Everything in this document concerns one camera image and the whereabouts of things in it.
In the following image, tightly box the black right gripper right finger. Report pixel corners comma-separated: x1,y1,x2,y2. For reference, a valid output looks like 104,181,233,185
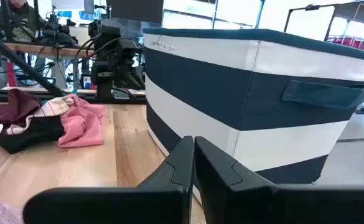
195,136,364,224

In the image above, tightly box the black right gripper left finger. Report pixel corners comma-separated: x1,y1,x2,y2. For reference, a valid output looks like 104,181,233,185
22,136,195,224

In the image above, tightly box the pale pink striped garment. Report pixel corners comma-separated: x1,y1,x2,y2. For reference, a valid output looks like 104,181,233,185
6,95,77,135

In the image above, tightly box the maroon garment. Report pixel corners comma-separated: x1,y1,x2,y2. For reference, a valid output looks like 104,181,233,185
0,88,43,128

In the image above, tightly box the black garment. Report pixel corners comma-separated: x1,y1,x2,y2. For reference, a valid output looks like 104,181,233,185
0,114,66,155

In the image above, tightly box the dark monitor screen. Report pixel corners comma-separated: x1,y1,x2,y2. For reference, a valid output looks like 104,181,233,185
106,0,165,25

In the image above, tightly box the black equipment pile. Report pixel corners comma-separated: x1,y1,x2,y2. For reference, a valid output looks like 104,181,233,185
37,11,79,48

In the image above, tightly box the wooden workbench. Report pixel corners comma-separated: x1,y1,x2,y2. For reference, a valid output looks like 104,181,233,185
1,41,95,91

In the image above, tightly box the navy white striped fabric bin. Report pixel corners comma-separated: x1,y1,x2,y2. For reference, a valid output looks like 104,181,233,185
142,27,364,185

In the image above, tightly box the person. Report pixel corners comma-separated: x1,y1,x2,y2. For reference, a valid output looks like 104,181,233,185
0,0,47,43

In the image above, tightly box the black metal stand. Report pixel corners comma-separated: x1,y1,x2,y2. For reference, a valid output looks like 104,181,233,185
282,1,364,43

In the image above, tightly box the black metal table frame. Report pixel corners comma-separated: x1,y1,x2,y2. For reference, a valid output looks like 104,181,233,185
0,23,147,105

